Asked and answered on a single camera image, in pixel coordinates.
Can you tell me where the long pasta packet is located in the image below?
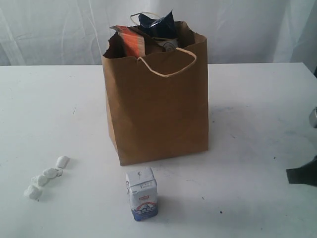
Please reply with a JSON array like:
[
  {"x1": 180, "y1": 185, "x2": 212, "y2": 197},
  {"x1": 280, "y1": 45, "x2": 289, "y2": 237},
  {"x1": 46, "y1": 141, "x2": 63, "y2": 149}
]
[{"x1": 138, "y1": 11, "x2": 179, "y2": 51}]

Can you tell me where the small white blue milk carton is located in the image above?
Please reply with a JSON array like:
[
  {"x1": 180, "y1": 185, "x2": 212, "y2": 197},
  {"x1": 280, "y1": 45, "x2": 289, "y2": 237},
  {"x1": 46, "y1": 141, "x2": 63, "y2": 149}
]
[{"x1": 126, "y1": 168, "x2": 158, "y2": 221}]

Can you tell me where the white marshmallow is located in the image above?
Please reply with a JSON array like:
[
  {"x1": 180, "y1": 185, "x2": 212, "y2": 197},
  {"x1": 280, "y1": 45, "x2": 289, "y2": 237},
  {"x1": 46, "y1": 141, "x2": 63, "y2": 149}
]
[
  {"x1": 31, "y1": 175, "x2": 49, "y2": 187},
  {"x1": 43, "y1": 168, "x2": 63, "y2": 179},
  {"x1": 56, "y1": 156, "x2": 70, "y2": 169},
  {"x1": 23, "y1": 185, "x2": 42, "y2": 200}
]

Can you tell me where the brown pouch orange label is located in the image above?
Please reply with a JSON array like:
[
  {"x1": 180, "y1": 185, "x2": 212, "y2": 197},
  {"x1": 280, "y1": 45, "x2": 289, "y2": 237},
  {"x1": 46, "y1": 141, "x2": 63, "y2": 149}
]
[{"x1": 110, "y1": 24, "x2": 159, "y2": 58}]

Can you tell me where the white marshmallow top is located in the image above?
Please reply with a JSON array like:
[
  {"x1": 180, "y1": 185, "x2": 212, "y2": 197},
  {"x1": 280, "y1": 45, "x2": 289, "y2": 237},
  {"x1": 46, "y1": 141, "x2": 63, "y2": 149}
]
[{"x1": 56, "y1": 156, "x2": 70, "y2": 169}]

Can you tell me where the white marshmallow bottom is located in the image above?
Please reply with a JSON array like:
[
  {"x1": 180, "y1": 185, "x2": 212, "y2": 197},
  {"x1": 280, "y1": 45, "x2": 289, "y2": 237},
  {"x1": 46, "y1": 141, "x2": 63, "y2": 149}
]
[{"x1": 23, "y1": 185, "x2": 42, "y2": 200}]

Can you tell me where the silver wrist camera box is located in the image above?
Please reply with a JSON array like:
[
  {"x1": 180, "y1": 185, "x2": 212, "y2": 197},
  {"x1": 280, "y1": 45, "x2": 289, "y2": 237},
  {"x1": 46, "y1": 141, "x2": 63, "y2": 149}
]
[{"x1": 309, "y1": 107, "x2": 317, "y2": 129}]

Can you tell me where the white backdrop curtain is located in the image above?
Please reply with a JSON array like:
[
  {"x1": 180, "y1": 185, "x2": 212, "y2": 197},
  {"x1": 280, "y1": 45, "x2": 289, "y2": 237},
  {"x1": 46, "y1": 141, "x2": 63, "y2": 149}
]
[{"x1": 0, "y1": 0, "x2": 317, "y2": 70}]

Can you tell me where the brown paper bag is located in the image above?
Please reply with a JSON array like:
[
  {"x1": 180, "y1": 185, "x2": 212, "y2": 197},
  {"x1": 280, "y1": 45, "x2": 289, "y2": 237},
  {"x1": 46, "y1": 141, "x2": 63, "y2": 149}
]
[{"x1": 102, "y1": 21, "x2": 209, "y2": 166}]

